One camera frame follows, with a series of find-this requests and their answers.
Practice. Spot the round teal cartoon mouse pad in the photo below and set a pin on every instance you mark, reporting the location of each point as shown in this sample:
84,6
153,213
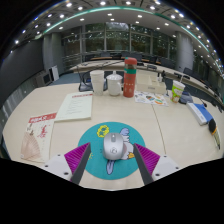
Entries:
100,168

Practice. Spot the black gooseneck microphone console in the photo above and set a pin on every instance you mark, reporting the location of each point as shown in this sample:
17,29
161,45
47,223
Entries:
85,86
186,99

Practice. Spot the green printed paper cup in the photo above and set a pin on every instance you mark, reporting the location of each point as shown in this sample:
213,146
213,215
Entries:
176,91

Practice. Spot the cream printed document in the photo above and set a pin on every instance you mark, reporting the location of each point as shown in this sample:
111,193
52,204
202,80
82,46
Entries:
75,106

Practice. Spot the group of dark office chairs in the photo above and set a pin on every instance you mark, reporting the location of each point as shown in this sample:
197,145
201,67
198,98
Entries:
188,71

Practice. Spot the small grey monitor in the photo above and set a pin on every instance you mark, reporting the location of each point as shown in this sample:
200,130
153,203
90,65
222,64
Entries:
43,79

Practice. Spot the red bottle with green band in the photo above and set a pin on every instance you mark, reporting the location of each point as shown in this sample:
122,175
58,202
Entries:
130,80

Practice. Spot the silver grey computer mouse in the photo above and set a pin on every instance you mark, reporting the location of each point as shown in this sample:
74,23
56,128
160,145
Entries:
114,146

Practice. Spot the white board panel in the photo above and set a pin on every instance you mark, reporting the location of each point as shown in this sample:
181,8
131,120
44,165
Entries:
54,73

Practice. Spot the colourful sticker sheet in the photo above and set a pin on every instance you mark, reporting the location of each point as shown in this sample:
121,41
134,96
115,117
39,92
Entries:
150,98

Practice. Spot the white cardboard box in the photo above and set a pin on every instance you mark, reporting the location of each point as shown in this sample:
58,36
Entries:
150,86

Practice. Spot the stack of white paper cups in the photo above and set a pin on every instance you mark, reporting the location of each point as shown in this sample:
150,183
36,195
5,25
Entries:
97,81

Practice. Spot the red and white pamphlet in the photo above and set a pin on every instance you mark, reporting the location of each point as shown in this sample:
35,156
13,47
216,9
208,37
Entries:
36,136

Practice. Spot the long curved conference desk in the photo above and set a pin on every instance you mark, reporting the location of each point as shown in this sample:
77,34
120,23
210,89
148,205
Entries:
151,71

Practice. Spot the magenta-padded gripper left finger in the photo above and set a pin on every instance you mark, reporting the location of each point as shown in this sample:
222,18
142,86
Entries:
77,156

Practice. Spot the group of ceiling lights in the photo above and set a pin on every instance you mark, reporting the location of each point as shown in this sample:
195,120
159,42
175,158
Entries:
69,4

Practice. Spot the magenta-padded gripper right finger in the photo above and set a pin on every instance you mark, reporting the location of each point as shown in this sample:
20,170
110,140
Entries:
146,158

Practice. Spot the blue and white book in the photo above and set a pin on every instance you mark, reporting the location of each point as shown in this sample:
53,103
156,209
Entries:
199,112

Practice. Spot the white lidded mug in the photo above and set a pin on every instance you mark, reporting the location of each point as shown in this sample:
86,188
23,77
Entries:
114,86

